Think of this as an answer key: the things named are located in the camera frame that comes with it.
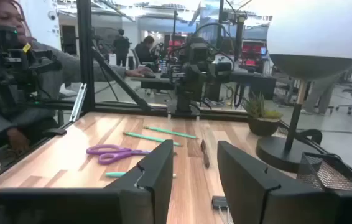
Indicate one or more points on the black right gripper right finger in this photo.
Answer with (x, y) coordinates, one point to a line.
(244, 193)

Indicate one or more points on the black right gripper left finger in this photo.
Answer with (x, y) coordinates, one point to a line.
(151, 193)

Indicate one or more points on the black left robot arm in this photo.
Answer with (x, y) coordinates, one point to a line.
(191, 99)

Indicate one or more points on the black mesh desk organizer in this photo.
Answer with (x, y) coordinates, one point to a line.
(325, 174)

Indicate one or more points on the black binder clip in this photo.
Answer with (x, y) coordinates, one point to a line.
(219, 202)

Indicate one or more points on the person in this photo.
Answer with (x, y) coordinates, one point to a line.
(76, 67)
(143, 51)
(121, 46)

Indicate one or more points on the dark background desk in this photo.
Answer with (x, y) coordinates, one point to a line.
(250, 82)

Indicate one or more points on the red background cabinet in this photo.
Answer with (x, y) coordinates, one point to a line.
(252, 51)

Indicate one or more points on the potted succulent plant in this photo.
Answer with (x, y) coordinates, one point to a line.
(261, 124)

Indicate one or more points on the white globe table lamp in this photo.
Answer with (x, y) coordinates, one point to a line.
(313, 31)

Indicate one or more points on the black metal table frame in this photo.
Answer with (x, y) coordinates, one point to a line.
(86, 46)

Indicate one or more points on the silver metal bracket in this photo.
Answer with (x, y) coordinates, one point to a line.
(78, 102)

